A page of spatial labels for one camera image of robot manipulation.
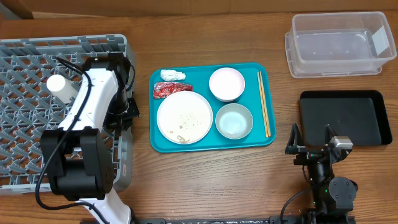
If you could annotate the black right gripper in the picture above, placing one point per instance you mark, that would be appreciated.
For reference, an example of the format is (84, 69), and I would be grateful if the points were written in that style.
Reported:
(313, 149)

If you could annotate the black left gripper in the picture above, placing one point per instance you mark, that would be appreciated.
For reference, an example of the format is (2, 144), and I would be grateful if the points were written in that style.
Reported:
(119, 123)

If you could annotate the white cup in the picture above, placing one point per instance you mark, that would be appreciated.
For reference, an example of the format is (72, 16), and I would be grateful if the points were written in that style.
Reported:
(61, 88)

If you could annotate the grey bowl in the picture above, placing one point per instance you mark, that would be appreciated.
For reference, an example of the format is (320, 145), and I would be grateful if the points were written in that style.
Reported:
(234, 121)

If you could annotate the grey plastic dish rack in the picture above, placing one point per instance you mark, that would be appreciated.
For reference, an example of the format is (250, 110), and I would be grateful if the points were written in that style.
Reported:
(27, 106)

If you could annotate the white pink bowl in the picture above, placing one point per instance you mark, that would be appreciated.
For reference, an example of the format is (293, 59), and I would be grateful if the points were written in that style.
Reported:
(227, 84)

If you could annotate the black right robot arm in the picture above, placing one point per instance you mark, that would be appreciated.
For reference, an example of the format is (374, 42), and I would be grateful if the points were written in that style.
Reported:
(333, 197)

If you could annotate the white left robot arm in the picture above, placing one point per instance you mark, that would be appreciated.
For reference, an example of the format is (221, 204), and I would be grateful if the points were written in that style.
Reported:
(78, 168)

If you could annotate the red snack wrapper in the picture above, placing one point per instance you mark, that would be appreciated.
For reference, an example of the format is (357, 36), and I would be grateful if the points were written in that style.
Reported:
(164, 89)

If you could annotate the black plastic tray bin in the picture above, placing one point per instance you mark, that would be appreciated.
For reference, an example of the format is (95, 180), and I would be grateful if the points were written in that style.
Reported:
(359, 114)

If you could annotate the crumpled white napkin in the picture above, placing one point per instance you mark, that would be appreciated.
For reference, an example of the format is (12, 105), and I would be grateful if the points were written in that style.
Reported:
(172, 75)

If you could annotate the large white dirty plate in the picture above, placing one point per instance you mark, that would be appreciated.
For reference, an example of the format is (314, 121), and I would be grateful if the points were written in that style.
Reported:
(184, 117)

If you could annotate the left wooden chopstick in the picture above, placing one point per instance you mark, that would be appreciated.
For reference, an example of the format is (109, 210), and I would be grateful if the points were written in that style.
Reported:
(263, 103)

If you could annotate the wooden chopstick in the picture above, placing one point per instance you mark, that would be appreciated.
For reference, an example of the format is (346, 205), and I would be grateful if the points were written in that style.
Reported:
(267, 112)
(263, 103)

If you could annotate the teal plastic serving tray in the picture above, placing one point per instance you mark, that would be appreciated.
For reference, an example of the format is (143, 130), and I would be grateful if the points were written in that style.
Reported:
(199, 77)

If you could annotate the right wooden chopstick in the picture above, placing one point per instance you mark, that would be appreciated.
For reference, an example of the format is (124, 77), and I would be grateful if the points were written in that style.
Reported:
(267, 112)

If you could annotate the clear plastic bin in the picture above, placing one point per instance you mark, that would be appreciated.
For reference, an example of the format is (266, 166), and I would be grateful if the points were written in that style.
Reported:
(339, 44)

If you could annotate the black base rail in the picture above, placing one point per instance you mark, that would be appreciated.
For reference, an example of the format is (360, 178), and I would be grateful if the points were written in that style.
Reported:
(271, 220)

